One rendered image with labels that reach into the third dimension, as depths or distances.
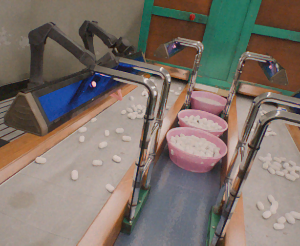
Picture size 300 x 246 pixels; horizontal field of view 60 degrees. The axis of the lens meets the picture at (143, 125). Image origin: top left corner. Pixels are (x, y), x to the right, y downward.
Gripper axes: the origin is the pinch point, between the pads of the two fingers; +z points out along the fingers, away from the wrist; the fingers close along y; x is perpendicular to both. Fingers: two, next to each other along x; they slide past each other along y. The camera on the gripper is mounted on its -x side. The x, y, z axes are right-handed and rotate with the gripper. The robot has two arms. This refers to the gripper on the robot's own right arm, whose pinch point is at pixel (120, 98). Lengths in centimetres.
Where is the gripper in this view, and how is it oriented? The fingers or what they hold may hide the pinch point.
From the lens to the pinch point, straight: 134.9
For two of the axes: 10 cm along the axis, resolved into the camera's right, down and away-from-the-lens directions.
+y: 3.0, -3.6, 8.9
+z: 6.1, 7.8, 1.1
